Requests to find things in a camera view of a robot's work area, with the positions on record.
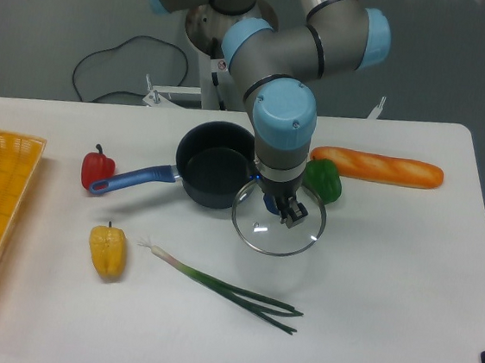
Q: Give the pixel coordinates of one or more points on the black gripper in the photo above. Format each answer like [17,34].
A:
[282,196]

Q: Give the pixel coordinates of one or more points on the glass pot lid blue knob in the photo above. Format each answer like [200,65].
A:
[260,228]

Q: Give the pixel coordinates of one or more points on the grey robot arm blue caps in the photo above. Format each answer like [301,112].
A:
[271,69]

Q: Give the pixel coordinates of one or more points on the green bell pepper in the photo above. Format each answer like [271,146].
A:
[323,177]

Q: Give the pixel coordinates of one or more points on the baguette bread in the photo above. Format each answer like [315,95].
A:
[377,168]

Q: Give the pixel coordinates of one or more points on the green spring onion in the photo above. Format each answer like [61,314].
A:
[264,307]

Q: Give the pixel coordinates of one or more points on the yellow bell pepper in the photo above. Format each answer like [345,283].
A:
[108,251]

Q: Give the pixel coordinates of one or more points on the red bell pepper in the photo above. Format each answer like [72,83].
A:
[96,166]

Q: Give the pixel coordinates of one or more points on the dark saucepan blue handle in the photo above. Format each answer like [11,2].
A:
[213,162]

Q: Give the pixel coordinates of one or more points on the white table clamp bracket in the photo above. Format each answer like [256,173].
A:
[375,113]

